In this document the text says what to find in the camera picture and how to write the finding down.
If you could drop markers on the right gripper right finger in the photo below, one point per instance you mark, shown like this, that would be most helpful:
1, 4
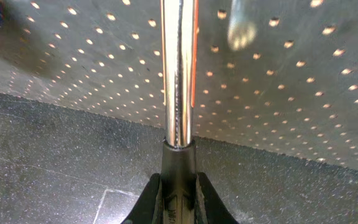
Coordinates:
213, 202

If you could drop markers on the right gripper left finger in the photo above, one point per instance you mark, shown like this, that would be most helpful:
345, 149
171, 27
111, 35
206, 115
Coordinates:
145, 205

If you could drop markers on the hammer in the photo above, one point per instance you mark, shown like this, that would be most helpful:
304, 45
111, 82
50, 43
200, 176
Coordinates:
179, 93

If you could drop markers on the black pegboard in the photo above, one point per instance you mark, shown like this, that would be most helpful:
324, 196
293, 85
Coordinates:
291, 77

